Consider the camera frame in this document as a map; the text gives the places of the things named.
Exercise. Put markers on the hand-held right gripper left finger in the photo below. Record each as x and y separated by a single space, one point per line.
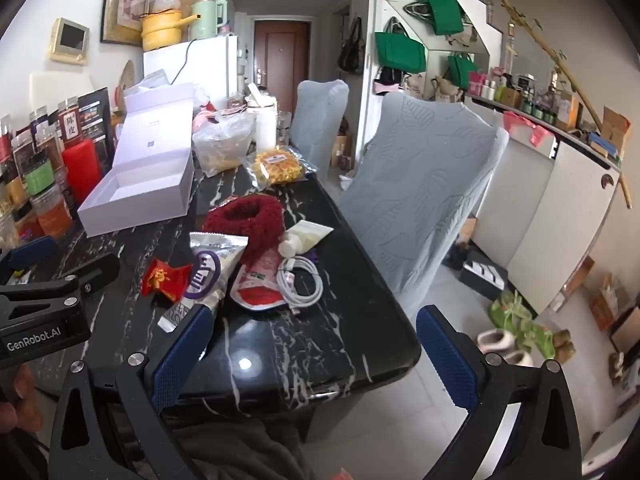
180 355

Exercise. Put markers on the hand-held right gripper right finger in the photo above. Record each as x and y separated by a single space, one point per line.
447 360

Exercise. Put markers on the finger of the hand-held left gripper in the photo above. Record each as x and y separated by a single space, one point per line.
97 270
30 252

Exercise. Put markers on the red gold candy packet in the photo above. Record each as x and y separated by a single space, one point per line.
162 280

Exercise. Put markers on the purple white snack packet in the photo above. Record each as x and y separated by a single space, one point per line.
210 265

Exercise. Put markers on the red white sachet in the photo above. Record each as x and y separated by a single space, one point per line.
255 290

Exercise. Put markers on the white gift box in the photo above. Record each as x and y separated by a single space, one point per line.
150 135

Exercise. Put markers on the dark red fuzzy scrunchie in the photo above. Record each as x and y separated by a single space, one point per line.
260 220

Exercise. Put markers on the purple tassel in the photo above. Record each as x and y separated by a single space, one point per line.
313 258

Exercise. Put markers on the cream squeeze tube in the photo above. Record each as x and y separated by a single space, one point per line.
310 235

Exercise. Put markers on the person's left hand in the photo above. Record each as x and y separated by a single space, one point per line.
12 400

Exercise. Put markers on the white pink slipper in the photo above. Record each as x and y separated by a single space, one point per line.
495 342
517 358

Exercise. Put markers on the cluster of clear spice jars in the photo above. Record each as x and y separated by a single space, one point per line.
40 180

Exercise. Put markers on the green plush slipper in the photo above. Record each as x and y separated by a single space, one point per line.
510 312
540 340

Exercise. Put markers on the black white shoe box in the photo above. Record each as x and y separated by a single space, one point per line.
482 272

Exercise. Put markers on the red canister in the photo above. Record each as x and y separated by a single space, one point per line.
82 170

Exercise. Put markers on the person's grey pants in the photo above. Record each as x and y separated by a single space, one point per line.
225 450

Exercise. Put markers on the clear jar with label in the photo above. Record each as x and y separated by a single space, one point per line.
67 122

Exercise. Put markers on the black printed pouch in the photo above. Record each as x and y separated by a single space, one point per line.
95 110

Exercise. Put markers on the clear plastic bag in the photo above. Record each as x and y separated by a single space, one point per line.
220 145

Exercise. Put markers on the grey covered dining chair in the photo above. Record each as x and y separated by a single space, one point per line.
315 120
425 175

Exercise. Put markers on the white cabinet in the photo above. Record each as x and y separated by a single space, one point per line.
550 200

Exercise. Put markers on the woven straw mat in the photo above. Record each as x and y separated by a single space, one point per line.
127 75

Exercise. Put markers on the grey foil pouch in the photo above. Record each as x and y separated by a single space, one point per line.
152 79

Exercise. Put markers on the yellow waffle cookie bag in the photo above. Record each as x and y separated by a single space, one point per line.
277 165

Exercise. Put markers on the beige intercom panel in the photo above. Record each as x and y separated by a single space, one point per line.
70 40

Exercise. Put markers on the white fridge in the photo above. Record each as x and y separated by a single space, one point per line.
210 65

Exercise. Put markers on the pink plastic bag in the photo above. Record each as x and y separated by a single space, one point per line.
530 130

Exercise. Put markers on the yellow cooking pot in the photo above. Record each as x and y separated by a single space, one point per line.
160 30

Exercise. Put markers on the framed picture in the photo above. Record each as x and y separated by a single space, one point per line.
125 0

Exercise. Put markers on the row of cosmetic bottles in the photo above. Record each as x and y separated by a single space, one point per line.
525 100

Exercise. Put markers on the pale green kettle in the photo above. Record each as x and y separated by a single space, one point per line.
207 17

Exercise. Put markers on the brown door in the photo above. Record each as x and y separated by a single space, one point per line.
280 60

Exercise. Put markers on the cardboard box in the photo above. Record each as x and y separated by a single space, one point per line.
615 130

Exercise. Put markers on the green tote bag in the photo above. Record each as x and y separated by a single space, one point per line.
400 52
462 70

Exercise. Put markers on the black handbag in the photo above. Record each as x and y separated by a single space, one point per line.
351 52

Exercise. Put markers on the bamboo pole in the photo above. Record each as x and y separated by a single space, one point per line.
550 50

